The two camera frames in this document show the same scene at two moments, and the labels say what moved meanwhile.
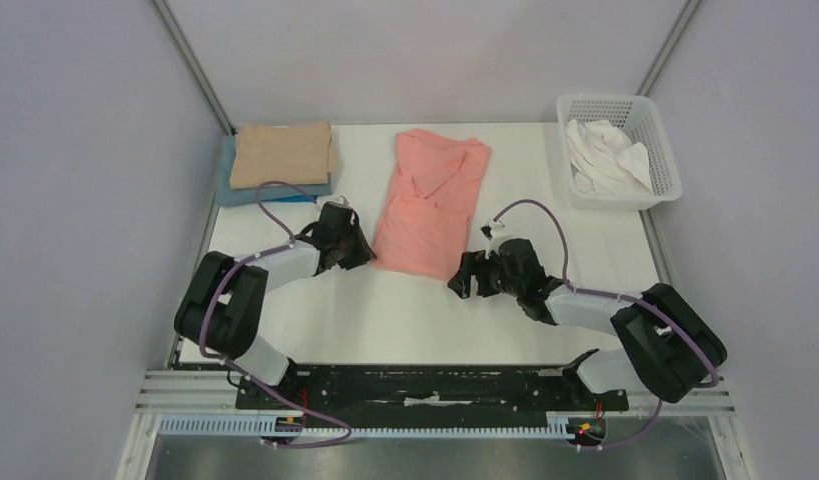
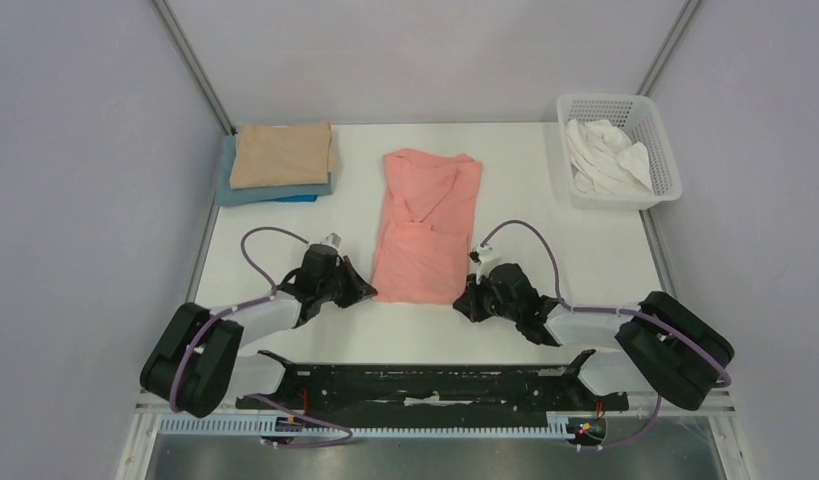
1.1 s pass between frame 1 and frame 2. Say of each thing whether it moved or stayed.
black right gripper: moved
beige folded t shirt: stayed
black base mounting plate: stayed
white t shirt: stayed
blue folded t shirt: stayed
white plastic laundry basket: stayed
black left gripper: moved
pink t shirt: moved
